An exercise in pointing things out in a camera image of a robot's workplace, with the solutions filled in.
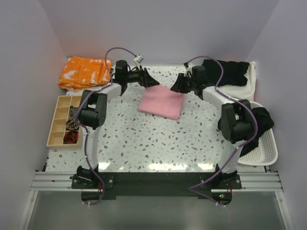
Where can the aluminium rail frame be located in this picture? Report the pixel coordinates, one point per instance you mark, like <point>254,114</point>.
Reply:
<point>56,176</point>

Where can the orange white folded t-shirt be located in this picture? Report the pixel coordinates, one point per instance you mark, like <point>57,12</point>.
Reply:
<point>81,73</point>

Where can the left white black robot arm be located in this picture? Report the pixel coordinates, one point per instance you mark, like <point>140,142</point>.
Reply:
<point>91,114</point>

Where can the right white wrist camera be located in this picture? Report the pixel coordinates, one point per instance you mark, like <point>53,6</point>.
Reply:
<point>188,66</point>

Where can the black white patterned item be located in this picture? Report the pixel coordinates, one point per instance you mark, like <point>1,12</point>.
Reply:
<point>71,124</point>

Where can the grey item in tray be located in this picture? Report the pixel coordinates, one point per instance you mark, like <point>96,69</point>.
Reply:
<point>73,111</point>

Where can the wooden compartment tray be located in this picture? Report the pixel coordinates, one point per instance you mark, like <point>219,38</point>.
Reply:
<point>59,138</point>

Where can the black folded t-shirt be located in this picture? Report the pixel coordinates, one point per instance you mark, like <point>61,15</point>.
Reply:
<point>234,72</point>

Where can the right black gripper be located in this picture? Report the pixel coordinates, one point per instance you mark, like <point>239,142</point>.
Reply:
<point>178,86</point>

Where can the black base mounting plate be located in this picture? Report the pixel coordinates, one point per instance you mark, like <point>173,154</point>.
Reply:
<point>138,184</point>

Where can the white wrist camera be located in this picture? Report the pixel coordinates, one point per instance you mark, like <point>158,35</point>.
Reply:
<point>188,66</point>
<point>137,60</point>

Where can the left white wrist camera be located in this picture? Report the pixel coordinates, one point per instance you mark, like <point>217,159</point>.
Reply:
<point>137,60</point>

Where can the white plastic laundry basket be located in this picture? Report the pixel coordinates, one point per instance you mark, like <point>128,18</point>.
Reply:
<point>265,154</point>

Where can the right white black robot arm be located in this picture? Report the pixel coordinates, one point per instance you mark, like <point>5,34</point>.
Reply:
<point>237,122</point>

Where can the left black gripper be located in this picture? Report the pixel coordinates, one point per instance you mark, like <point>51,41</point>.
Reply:
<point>148,81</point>

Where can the pink t-shirt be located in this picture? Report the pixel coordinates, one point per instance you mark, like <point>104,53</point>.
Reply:
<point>161,101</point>

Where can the black t-shirt in basket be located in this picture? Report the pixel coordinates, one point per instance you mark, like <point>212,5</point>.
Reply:
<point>264,122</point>

